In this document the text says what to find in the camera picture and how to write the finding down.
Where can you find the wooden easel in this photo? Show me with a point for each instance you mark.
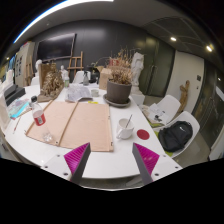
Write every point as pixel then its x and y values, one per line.
pixel 76 63

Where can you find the metal spoon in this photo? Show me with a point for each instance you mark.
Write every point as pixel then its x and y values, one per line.
pixel 129 121

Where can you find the grey plant saucer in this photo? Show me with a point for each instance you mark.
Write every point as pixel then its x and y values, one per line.
pixel 116 105

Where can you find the dark double door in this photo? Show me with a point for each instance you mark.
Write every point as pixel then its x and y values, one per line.
pixel 160 66

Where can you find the white plaster bust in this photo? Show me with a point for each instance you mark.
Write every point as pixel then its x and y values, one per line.
pixel 38 65
pixel 63 71

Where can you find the clear red-labelled water bottle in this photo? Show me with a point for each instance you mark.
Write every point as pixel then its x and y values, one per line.
pixel 39 116

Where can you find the small yellow item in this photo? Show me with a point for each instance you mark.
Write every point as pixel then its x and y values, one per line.
pixel 92 102

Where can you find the red box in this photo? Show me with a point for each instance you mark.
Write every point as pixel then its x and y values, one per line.
pixel 114 62

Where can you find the white plaster statue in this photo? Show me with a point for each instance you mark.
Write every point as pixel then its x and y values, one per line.
pixel 137 66

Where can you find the dry plant in grey pot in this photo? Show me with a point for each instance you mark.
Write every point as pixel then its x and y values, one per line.
pixel 118 91

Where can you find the colourful booklet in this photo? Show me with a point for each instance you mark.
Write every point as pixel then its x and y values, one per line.
pixel 19 108

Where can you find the pale green pump bottle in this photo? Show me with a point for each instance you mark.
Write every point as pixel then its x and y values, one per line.
pixel 66 81

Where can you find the grey bottle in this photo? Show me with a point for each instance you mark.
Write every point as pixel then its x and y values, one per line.
pixel 86 79

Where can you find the red-tipped paintbrush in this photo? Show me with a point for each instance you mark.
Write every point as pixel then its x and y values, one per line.
pixel 16 125

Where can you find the white ceramic mug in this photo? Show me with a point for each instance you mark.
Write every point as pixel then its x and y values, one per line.
pixel 125 134

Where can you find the crumpled printed paper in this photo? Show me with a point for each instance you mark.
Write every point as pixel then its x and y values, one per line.
pixel 78 94

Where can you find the golden brown table sculpture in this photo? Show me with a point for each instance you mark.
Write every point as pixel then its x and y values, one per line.
pixel 51 86

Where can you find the black backpack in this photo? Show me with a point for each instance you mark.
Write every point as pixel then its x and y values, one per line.
pixel 175 136

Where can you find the black stacked boxes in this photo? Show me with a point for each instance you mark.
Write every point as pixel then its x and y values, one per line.
pixel 13 93

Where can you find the cardboard box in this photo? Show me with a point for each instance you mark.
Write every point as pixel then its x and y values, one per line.
pixel 105 78

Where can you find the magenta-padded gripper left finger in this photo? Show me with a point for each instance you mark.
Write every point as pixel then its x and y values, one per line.
pixel 75 158

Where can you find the round ceiling light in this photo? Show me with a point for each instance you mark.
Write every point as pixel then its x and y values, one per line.
pixel 209 48
pixel 173 39

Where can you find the wooden figure sculpture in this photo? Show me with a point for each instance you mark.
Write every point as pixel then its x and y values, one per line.
pixel 184 95

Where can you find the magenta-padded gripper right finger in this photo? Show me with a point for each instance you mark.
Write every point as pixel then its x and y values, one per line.
pixel 146 158

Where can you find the black wall screen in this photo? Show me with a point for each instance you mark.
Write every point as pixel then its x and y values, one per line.
pixel 55 46

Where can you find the white plastic chair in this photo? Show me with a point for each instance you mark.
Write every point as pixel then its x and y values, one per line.
pixel 187 116
pixel 170 103
pixel 79 76

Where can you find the white cabinet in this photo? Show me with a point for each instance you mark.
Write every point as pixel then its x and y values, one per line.
pixel 24 63

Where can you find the white stretched canvas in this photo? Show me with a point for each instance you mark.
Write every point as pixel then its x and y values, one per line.
pixel 4 113

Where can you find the papers on chair seat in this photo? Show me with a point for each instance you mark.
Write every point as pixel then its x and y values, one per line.
pixel 155 113

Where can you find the small white cup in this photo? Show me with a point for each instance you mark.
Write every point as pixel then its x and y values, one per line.
pixel 95 92

